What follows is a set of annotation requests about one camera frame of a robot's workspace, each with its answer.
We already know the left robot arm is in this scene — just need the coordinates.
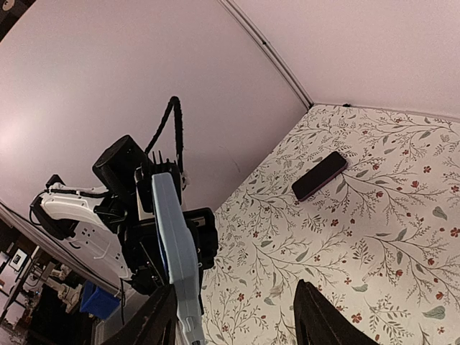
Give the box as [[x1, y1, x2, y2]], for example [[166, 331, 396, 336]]
[[29, 96, 186, 295]]

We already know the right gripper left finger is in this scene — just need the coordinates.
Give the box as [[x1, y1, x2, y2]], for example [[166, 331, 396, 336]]
[[103, 285, 177, 345]]

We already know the left aluminium frame post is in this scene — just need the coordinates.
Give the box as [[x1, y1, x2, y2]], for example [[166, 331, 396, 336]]
[[218, 0, 314, 110]]

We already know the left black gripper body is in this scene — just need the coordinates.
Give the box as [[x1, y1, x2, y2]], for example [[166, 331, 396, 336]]
[[124, 208, 219, 295]]

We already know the blue storage bin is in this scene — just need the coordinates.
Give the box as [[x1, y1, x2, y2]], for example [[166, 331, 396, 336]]
[[80, 280, 120, 320]]

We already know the purple smartphone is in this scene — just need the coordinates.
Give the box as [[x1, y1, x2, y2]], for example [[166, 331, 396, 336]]
[[292, 152, 348, 201]]

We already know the phone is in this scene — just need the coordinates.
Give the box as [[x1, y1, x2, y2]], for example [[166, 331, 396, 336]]
[[152, 172, 205, 344]]

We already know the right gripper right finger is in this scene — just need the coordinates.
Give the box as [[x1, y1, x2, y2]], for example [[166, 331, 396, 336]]
[[293, 280, 376, 345]]

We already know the floral patterned table mat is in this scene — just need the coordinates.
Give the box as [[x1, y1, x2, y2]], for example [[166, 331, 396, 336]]
[[202, 105, 459, 344]]

